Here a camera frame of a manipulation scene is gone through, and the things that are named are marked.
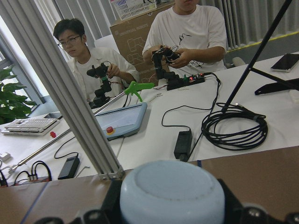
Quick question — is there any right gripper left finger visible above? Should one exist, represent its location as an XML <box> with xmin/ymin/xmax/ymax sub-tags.
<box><xmin>100</xmin><ymin>180</ymin><xmax>122</xmax><ymax>224</ymax></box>

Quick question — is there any cardboard box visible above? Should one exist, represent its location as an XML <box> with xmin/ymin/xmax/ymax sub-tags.
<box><xmin>110</xmin><ymin>2</ymin><xmax>174</xmax><ymax>79</ymax></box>

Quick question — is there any white plastic basket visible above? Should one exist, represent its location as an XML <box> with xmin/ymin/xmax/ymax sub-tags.
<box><xmin>110</xmin><ymin>0</ymin><xmax>157</xmax><ymax>20</ymax></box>

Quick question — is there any smartphone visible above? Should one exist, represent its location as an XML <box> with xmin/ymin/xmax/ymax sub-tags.
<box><xmin>271</xmin><ymin>53</ymin><xmax>299</xmax><ymax>72</ymax></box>

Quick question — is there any aluminium frame post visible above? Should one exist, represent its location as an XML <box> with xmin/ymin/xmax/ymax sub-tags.
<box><xmin>0</xmin><ymin>0</ymin><xmax>123</xmax><ymax>179</ymax></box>

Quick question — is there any green handled grabber stick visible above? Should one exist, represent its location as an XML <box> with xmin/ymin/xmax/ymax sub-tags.
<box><xmin>9</xmin><ymin>81</ymin><xmax>155</xmax><ymax>173</ymax></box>

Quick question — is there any green potted plant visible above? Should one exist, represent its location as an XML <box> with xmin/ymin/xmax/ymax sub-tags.
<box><xmin>0</xmin><ymin>65</ymin><xmax>37</xmax><ymax>125</ymax></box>

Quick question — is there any person in white t-shirt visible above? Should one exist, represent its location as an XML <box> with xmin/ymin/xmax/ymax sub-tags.
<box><xmin>142</xmin><ymin>0</ymin><xmax>227</xmax><ymax>77</ymax></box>

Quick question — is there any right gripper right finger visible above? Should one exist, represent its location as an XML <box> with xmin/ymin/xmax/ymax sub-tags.
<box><xmin>217</xmin><ymin>179</ymin><xmax>243</xmax><ymax>224</ymax></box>

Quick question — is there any black power adapter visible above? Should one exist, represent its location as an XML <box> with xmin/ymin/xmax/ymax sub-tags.
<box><xmin>174</xmin><ymin>130</ymin><xmax>192</xmax><ymax>161</ymax></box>
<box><xmin>58</xmin><ymin>156</ymin><xmax>80</xmax><ymax>180</ymax></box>

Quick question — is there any black tripod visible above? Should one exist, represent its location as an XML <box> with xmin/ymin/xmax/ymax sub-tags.
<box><xmin>221</xmin><ymin>0</ymin><xmax>299</xmax><ymax>112</ymax></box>

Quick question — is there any coiled black cable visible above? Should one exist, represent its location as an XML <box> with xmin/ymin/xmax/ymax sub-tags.
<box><xmin>201</xmin><ymin>102</ymin><xmax>269</xmax><ymax>150</ymax></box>

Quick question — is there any blue teach pendant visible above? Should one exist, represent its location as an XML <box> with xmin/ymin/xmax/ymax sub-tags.
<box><xmin>95</xmin><ymin>102</ymin><xmax>147</xmax><ymax>140</ymax></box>

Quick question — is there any person with glasses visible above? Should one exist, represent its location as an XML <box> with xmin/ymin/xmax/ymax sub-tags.
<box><xmin>53</xmin><ymin>19</ymin><xmax>139</xmax><ymax>103</ymax></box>

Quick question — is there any white keyboard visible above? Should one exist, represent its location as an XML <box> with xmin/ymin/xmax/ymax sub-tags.
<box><xmin>1</xmin><ymin>118</ymin><xmax>60</xmax><ymax>136</ymax></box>

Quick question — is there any light blue plastic cup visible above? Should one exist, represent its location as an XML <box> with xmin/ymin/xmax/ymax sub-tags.
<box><xmin>120</xmin><ymin>161</ymin><xmax>225</xmax><ymax>224</ymax></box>

